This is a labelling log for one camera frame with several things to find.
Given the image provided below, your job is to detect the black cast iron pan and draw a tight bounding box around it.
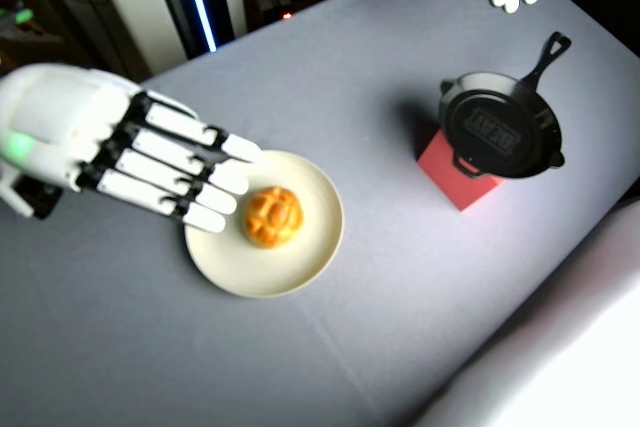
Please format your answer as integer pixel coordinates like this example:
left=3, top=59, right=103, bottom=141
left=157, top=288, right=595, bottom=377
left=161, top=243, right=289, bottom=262
left=438, top=31, right=573, bottom=182

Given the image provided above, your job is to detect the red box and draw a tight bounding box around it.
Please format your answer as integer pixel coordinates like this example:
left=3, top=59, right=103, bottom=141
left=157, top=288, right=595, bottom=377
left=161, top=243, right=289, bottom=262
left=417, top=126, right=503, bottom=212

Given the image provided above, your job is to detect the golden bread roll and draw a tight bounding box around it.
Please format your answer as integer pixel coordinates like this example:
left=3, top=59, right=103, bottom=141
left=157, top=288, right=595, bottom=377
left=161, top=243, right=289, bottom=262
left=243, top=185, right=305, bottom=249

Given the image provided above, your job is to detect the cream round plate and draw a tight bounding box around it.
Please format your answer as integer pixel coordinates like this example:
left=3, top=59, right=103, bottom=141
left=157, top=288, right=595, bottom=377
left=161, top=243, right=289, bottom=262
left=183, top=149, right=346, bottom=299

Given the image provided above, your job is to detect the white cabinet panel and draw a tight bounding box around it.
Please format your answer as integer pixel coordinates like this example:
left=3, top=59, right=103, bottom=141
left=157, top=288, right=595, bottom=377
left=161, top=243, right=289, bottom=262
left=82, top=0, right=189, bottom=79

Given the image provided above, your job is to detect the blue light strip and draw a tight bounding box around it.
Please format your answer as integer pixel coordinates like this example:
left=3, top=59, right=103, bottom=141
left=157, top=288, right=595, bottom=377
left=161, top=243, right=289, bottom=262
left=177, top=0, right=219, bottom=53

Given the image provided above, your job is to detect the grey table cloth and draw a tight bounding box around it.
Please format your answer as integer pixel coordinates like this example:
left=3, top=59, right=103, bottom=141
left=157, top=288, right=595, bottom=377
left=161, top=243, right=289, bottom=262
left=0, top=0, right=640, bottom=427

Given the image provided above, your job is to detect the white backdrop board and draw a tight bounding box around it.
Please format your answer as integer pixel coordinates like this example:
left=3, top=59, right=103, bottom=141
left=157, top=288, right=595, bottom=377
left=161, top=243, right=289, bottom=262
left=414, top=196, right=640, bottom=427

